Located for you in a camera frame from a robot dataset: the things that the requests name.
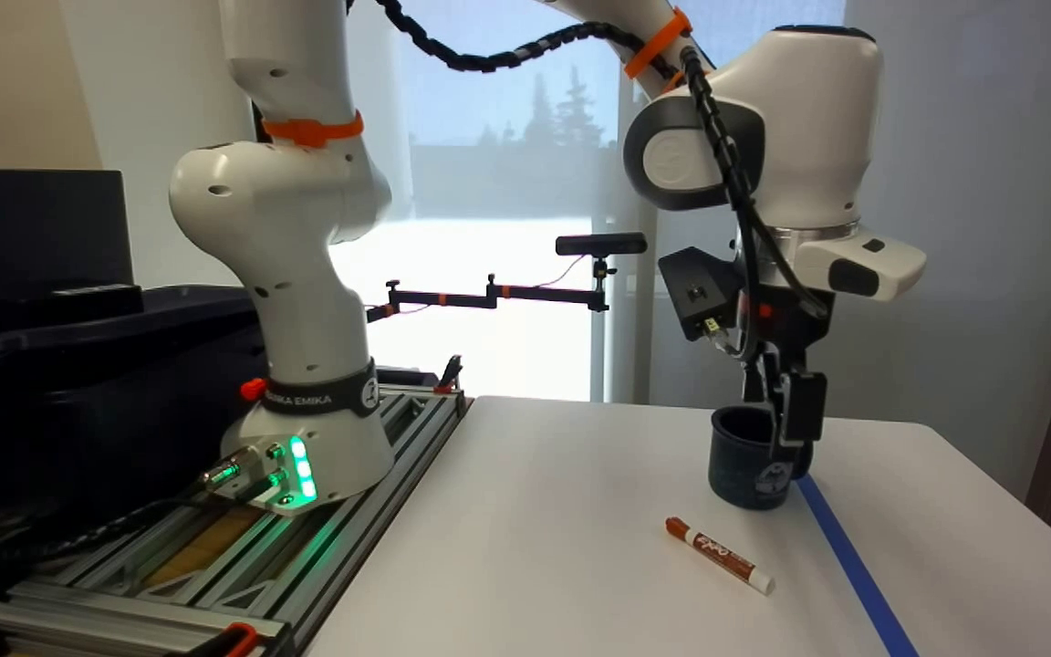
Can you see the red marker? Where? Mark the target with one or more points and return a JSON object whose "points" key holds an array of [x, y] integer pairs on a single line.
{"points": [[719, 554]]}

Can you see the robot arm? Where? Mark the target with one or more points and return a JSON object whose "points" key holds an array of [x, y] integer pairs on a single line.
{"points": [[306, 274]]}

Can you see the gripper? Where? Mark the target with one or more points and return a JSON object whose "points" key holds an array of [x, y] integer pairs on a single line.
{"points": [[790, 324]]}

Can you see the blue tape strip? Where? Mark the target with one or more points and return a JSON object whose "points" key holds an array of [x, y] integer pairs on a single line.
{"points": [[854, 570]]}

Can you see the window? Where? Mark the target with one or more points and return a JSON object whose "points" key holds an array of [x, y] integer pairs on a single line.
{"points": [[498, 182]]}

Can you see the black storage bin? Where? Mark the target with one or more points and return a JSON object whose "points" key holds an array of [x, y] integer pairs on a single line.
{"points": [[97, 392]]}

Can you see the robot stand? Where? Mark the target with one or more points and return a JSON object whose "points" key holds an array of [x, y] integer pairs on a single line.
{"points": [[243, 557]]}

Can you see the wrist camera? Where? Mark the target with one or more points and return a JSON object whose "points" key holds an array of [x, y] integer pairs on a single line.
{"points": [[694, 287]]}

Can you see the dark blue mug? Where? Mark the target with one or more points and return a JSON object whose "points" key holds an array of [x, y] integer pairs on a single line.
{"points": [[749, 470]]}

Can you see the black laptop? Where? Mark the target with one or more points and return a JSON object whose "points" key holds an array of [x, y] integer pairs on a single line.
{"points": [[33, 233]]}

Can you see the camera on mount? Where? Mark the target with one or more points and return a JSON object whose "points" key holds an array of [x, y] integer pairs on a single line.
{"points": [[498, 294]]}

